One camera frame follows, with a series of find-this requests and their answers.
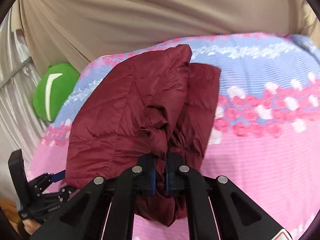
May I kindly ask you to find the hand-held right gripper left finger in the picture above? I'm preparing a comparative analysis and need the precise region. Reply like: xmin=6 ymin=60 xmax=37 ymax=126
xmin=29 ymin=155 xmax=157 ymax=240

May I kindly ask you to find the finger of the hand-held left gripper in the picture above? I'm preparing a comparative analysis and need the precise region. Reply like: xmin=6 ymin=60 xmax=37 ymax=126
xmin=27 ymin=170 xmax=67 ymax=191
xmin=37 ymin=185 xmax=78 ymax=215

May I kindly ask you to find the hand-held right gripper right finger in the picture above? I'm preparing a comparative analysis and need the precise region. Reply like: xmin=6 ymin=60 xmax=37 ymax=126
xmin=165 ymin=152 xmax=288 ymax=240

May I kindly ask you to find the maroon puffer jacket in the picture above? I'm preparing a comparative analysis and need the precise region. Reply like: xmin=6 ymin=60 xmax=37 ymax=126
xmin=66 ymin=44 xmax=222 ymax=227

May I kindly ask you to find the person's left hand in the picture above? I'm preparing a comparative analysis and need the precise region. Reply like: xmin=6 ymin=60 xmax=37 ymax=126
xmin=18 ymin=218 xmax=42 ymax=234

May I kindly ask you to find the silver grey curtain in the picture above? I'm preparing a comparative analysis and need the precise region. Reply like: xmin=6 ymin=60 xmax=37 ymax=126
xmin=0 ymin=7 xmax=48 ymax=203

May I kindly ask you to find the green plush toy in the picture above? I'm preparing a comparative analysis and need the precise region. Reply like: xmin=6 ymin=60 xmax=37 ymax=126
xmin=32 ymin=63 xmax=81 ymax=122

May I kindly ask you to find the pink blue floral bed sheet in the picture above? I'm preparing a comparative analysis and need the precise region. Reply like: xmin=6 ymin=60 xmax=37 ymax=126
xmin=26 ymin=31 xmax=320 ymax=240

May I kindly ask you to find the beige curtain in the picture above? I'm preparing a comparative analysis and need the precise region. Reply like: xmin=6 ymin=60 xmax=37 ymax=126
xmin=17 ymin=0 xmax=320 ymax=68

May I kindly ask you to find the grey metal rail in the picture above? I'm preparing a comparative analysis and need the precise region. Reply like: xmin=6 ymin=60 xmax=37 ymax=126
xmin=0 ymin=57 xmax=33 ymax=89

